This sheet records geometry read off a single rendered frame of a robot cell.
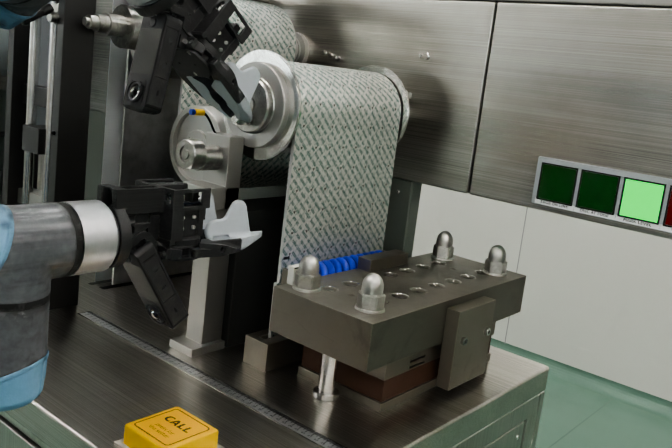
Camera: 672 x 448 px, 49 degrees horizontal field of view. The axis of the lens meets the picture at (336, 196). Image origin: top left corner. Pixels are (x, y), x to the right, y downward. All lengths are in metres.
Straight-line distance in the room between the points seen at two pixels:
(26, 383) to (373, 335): 0.37
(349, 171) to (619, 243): 2.59
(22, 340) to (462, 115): 0.73
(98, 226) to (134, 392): 0.26
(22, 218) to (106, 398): 0.29
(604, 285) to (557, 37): 2.57
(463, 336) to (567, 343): 2.75
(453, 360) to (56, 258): 0.52
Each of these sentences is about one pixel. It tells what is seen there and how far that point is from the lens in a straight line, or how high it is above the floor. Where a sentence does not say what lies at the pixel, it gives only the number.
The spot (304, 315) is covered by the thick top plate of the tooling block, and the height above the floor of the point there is 1.01.
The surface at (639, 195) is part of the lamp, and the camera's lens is 1.06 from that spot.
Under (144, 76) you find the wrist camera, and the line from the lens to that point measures 0.86.
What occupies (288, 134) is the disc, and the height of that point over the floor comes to 1.22.
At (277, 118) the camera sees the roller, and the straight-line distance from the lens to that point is 0.96.
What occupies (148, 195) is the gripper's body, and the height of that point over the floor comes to 1.15.
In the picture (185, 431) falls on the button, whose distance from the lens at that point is 0.81.
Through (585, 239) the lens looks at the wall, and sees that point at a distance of 3.61.
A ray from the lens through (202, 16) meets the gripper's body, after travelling 0.90.
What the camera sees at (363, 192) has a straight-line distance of 1.10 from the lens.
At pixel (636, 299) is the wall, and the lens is 3.58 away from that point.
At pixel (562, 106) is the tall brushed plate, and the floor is 1.30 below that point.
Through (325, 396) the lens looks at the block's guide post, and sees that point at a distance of 0.95.
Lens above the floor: 1.31
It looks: 10 degrees down
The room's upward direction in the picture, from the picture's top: 7 degrees clockwise
